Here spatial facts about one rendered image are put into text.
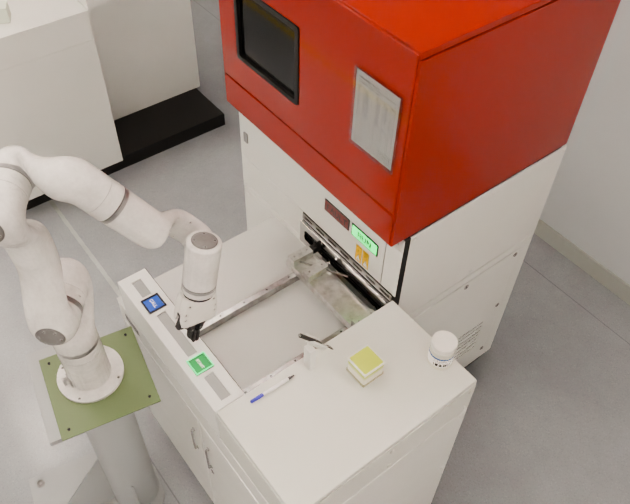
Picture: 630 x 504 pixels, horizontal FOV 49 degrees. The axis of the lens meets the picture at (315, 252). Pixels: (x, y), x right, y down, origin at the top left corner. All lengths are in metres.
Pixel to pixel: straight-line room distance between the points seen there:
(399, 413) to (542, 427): 1.31
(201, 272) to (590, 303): 2.34
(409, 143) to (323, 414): 0.73
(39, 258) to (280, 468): 0.76
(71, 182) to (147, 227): 0.19
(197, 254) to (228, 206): 2.14
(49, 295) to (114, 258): 1.84
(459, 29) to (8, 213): 1.01
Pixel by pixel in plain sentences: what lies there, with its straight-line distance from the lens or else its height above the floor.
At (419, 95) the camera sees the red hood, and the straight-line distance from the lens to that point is 1.56.
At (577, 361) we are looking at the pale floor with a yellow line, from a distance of 3.34.
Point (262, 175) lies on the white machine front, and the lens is 2.45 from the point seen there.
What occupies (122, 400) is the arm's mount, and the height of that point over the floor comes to 0.83.
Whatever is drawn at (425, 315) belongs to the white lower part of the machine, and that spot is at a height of 0.75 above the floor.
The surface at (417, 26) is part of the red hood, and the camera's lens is 1.58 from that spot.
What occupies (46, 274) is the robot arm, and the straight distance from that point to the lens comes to 1.71.
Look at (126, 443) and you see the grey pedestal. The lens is 2.40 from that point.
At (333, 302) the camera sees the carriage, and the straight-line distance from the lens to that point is 2.18.
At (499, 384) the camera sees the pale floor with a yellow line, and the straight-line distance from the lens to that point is 3.16.
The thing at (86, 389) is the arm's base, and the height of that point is 0.85.
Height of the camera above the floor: 2.60
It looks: 48 degrees down
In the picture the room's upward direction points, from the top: 2 degrees clockwise
